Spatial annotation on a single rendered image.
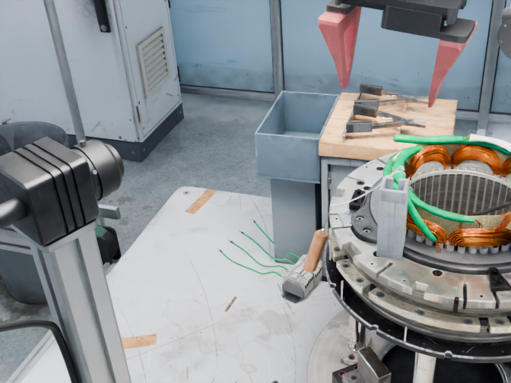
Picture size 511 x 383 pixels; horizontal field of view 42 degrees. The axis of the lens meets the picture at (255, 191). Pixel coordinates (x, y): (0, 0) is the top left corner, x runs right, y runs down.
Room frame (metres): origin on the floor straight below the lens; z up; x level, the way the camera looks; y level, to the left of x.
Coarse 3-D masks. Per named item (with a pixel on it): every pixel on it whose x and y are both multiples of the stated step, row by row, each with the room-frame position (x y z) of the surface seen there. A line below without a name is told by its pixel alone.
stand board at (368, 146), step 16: (352, 96) 1.06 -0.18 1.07; (368, 96) 1.05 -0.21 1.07; (384, 96) 1.05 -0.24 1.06; (336, 112) 1.00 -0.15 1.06; (400, 112) 0.98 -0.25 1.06; (416, 112) 0.98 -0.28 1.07; (432, 112) 0.97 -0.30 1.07; (448, 112) 0.97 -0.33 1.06; (336, 128) 0.94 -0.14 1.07; (384, 128) 0.93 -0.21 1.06; (416, 128) 0.92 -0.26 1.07; (432, 128) 0.92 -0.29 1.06; (448, 128) 0.91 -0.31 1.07; (320, 144) 0.90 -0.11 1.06; (336, 144) 0.89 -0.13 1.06; (352, 144) 0.89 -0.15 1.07; (368, 144) 0.88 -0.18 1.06; (384, 144) 0.88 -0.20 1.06; (400, 144) 0.87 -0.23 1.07
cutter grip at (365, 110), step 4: (356, 104) 0.96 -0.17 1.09; (360, 104) 0.96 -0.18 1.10; (356, 108) 0.96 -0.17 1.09; (360, 108) 0.95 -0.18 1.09; (364, 108) 0.95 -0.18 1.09; (368, 108) 0.95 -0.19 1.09; (372, 108) 0.95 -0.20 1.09; (376, 108) 0.94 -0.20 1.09; (356, 112) 0.96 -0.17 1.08; (360, 112) 0.95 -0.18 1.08; (364, 112) 0.95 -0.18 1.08; (368, 112) 0.95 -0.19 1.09; (372, 112) 0.94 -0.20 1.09; (372, 116) 0.94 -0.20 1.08; (376, 116) 0.94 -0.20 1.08
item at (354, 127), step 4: (348, 124) 0.90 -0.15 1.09; (352, 124) 0.90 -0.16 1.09; (356, 124) 0.90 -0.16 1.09; (360, 124) 0.90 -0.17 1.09; (364, 124) 0.90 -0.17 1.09; (368, 124) 0.89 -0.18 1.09; (372, 124) 0.89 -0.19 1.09; (348, 128) 0.90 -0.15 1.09; (352, 128) 0.90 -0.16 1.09; (356, 128) 0.90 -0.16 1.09; (360, 128) 0.90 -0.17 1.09; (364, 128) 0.90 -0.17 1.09; (368, 128) 0.89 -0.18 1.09; (372, 128) 0.90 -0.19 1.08; (348, 132) 0.90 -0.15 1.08; (352, 132) 0.90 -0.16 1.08; (356, 132) 0.90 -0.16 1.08
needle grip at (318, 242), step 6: (318, 234) 0.67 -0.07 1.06; (318, 240) 0.66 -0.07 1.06; (324, 240) 0.66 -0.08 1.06; (312, 246) 0.67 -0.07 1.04; (318, 246) 0.66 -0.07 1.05; (324, 246) 0.67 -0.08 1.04; (312, 252) 0.66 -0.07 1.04; (318, 252) 0.66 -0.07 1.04; (306, 258) 0.67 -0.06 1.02; (312, 258) 0.66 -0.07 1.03; (318, 258) 0.66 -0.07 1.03; (306, 264) 0.67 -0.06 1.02; (312, 264) 0.66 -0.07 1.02; (306, 270) 0.66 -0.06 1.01; (312, 270) 0.66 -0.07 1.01
